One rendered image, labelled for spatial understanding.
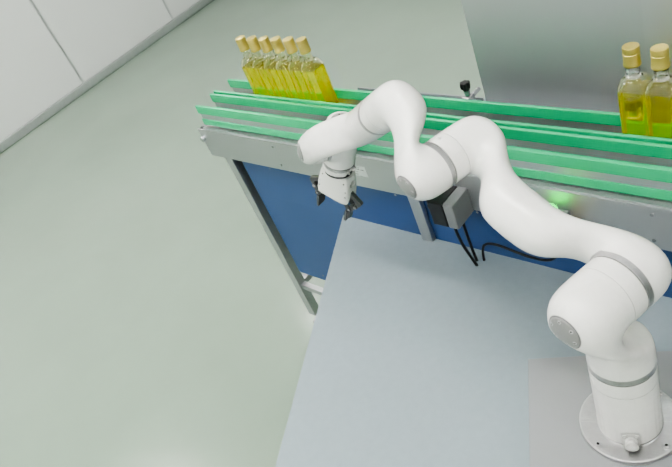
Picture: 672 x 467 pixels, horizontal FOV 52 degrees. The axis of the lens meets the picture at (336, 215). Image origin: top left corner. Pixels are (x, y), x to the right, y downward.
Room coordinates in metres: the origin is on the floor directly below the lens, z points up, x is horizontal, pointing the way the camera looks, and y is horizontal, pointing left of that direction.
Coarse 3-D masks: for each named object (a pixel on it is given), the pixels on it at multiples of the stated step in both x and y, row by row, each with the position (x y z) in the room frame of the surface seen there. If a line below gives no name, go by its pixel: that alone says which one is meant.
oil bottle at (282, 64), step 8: (272, 40) 2.05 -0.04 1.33; (280, 40) 2.05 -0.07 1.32; (280, 48) 2.04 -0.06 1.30; (280, 56) 2.05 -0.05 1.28; (288, 56) 2.06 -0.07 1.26; (280, 64) 2.04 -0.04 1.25; (280, 72) 2.05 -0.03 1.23; (288, 72) 2.02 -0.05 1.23; (288, 80) 2.03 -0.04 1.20; (288, 88) 2.04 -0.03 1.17; (288, 96) 2.06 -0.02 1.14; (296, 96) 2.03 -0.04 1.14
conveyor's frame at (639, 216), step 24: (216, 144) 2.26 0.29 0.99; (240, 144) 2.14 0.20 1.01; (264, 144) 2.03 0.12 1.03; (288, 144) 1.93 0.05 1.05; (240, 168) 2.24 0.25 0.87; (288, 168) 1.98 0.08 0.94; (312, 168) 1.88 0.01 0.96; (360, 168) 1.70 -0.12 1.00; (384, 168) 1.62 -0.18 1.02; (552, 192) 1.21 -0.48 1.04; (576, 192) 1.16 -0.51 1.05; (600, 192) 1.13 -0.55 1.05; (576, 216) 1.17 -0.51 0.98; (600, 216) 1.12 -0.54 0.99; (624, 216) 1.07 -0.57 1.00; (648, 216) 1.03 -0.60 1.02; (432, 240) 1.56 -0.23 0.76
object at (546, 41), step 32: (480, 0) 1.62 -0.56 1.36; (512, 0) 1.54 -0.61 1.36; (544, 0) 1.48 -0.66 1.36; (576, 0) 1.41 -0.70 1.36; (608, 0) 1.35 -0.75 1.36; (640, 0) 1.30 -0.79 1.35; (480, 32) 1.64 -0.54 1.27; (512, 32) 1.56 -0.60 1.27; (544, 32) 1.49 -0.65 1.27; (576, 32) 1.42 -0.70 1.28; (608, 32) 1.36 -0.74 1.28; (640, 32) 1.30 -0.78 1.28; (480, 64) 1.66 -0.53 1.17; (512, 64) 1.58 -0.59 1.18; (544, 64) 1.50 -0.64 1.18; (576, 64) 1.43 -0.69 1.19; (608, 64) 1.37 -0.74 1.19; (512, 96) 1.59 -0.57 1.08; (544, 96) 1.52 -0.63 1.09; (576, 96) 1.44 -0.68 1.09; (608, 96) 1.38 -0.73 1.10
